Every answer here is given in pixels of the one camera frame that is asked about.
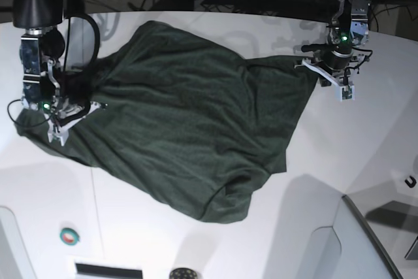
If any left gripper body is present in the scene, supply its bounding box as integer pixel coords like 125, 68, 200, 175
321, 45, 353, 71

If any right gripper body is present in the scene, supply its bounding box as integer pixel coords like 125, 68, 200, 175
51, 97, 90, 122

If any dark green t-shirt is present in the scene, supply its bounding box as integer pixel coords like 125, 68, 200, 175
16, 21, 317, 223

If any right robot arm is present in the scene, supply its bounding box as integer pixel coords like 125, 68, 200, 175
12, 0, 91, 125

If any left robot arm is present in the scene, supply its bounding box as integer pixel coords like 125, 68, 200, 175
301, 0, 373, 74

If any green tape roll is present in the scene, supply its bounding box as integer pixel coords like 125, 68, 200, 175
59, 227, 80, 246

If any black U-shaped hook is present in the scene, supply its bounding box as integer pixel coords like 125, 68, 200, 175
404, 176, 417, 188

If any grey metal tray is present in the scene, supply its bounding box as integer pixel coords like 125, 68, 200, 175
344, 195, 417, 278

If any black perforated round object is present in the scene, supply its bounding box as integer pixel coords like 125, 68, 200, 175
169, 268, 199, 279

